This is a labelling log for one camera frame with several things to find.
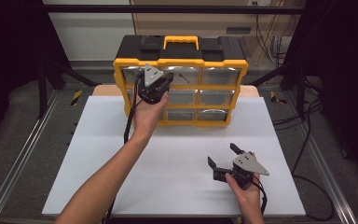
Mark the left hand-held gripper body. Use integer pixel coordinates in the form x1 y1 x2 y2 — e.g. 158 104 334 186
137 63 170 105

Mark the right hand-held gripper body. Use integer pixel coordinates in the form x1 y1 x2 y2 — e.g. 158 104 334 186
213 151 270 189

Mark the clear plastic drawer bin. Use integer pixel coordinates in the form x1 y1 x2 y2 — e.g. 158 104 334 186
164 65 200 86

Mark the yellow black organizer cabinet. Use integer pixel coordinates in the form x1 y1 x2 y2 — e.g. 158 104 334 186
113 35 250 128

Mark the person's left hand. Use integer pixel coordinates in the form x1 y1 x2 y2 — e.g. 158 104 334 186
132 91 170 142

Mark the person's right hand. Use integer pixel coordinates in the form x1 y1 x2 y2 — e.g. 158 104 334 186
225 172 263 218

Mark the wooden table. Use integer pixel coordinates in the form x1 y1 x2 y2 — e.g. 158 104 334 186
92 84 260 98

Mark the group of clear drawers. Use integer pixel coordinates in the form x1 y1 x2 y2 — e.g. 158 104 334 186
120 65 241 122

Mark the wooden cabinet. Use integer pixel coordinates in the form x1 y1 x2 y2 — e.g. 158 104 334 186
131 0 306 37

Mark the right yellow clamp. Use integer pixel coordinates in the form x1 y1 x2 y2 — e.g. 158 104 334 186
269 91 288 105

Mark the yellow clamp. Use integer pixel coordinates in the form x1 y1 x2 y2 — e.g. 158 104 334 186
70 90 84 106
269 91 288 105

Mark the left yellow clamp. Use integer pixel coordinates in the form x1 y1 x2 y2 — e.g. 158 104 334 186
70 90 84 106

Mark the black crossbar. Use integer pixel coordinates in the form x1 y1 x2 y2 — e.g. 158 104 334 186
43 4 306 15

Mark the black metal stand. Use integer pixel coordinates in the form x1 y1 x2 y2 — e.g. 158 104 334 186
248 59 310 120
36 59 101 119

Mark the black curtain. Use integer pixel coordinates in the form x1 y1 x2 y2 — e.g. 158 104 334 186
0 0 73 152
279 0 358 189

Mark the right hand-held gripper cable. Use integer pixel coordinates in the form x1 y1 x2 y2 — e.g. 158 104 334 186
251 177 269 217

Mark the hand-held gripper cable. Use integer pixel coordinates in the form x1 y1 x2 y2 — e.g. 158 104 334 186
251 177 269 217
105 70 146 224

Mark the left hand-held gripper cable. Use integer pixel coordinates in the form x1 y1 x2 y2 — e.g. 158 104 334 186
105 70 146 224

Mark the long black cable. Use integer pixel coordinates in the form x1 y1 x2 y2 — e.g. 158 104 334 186
292 99 323 173

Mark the aluminium rail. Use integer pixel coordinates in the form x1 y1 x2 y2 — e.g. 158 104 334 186
283 92 358 224
0 90 61 224

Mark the black looped cable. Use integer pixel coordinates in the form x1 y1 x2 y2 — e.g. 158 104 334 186
293 175 336 222

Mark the hanging cables bundle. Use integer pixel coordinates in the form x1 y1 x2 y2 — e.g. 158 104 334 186
255 12 291 67

